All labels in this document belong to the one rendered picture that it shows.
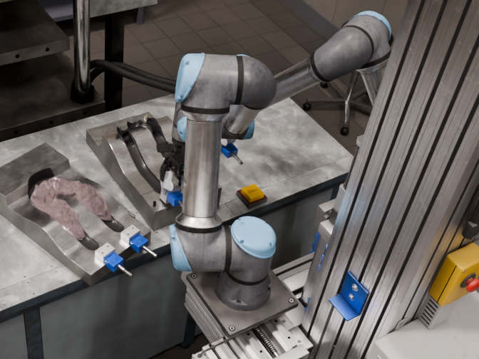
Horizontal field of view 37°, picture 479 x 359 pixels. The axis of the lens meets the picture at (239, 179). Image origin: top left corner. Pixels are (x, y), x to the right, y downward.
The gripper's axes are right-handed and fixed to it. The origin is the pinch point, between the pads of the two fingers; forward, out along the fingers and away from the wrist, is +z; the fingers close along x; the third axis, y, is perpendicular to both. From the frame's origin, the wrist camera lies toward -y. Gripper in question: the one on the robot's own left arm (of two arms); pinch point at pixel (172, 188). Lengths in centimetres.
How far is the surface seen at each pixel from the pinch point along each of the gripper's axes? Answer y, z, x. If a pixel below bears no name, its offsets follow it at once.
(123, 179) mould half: -19.7, 6.8, -6.2
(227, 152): -6.8, -4.4, 26.3
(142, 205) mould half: -6.9, 9.6, -6.0
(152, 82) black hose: -58, -8, 25
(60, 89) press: -84, 4, 0
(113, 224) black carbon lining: -3.5, 11.7, -18.1
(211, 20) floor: -224, 40, 175
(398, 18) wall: -115, 1, 234
